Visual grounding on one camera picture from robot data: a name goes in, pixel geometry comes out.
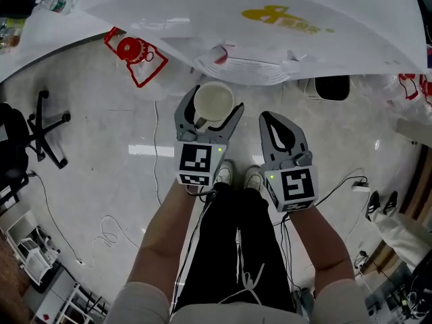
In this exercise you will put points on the white cup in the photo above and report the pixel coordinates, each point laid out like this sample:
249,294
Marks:
213,101

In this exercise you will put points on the clear red-capped water jug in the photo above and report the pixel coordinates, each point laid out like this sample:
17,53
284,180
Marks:
130,49
408,86
426,86

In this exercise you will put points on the clear plastic bottle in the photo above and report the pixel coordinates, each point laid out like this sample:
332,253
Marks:
55,4

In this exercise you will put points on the white power strip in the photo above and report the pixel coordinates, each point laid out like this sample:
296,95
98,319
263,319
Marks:
361,187

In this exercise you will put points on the person's white shirt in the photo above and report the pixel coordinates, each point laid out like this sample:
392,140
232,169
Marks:
236,316

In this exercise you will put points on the person's white shoe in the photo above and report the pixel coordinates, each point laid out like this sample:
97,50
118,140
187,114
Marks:
253,179
225,174

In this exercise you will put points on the person's black trousers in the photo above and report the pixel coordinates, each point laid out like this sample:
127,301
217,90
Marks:
219,248

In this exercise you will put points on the white shelf cart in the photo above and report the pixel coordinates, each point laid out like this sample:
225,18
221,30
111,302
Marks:
33,258

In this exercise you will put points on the grey locker cabinet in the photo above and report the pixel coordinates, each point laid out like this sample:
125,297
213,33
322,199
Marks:
413,130

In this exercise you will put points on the white water dispenser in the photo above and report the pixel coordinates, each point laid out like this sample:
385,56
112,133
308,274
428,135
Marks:
236,22

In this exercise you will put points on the person's right white shoe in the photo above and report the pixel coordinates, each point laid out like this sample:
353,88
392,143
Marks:
253,179

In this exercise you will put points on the group of drink bottles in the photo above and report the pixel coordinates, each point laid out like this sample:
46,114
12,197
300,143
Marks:
10,32

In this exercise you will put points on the white window ledge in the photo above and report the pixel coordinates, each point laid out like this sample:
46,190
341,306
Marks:
44,35

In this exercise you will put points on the person's left forearm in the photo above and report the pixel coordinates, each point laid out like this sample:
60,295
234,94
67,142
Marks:
162,238

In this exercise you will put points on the black office chair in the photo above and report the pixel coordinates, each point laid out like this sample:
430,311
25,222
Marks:
20,140

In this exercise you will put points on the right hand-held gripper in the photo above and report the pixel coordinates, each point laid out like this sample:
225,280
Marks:
297,187

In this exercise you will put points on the person's left white shoe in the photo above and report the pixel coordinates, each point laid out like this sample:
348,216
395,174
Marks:
225,174

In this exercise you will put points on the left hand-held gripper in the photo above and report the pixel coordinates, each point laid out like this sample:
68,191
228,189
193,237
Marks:
195,160

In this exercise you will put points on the brown wooden platform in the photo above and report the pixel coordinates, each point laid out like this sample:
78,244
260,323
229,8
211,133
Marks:
422,181

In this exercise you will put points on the person's right forearm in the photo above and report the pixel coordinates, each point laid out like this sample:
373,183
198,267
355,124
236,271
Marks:
320,241

